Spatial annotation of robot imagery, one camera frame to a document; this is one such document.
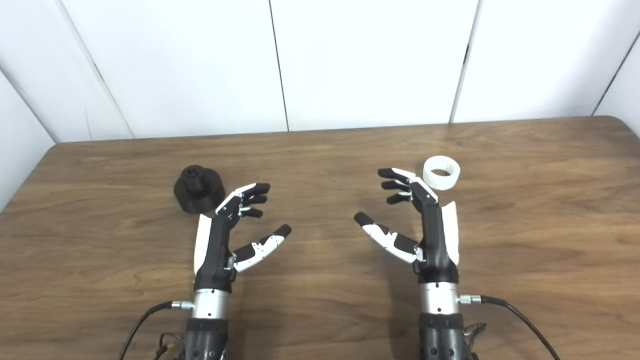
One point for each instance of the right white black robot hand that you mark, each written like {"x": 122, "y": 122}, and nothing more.
{"x": 435, "y": 245}

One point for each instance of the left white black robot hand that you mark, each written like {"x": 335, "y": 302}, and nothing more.
{"x": 216, "y": 250}

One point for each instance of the round black stepped part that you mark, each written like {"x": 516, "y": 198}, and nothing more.
{"x": 200, "y": 195}

